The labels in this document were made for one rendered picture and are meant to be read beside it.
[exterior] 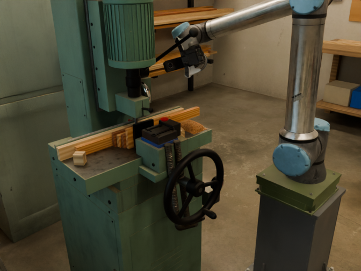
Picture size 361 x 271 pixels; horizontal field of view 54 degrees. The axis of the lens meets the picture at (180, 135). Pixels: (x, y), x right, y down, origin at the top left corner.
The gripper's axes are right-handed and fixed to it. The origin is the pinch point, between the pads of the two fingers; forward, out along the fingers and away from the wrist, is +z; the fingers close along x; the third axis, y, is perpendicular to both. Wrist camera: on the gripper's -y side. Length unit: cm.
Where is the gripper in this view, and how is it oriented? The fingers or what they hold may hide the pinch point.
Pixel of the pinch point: (180, 57)
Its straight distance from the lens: 132.7
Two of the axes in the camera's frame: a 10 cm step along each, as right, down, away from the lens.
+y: 9.4, -2.7, -2.1
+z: -1.7, 1.5, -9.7
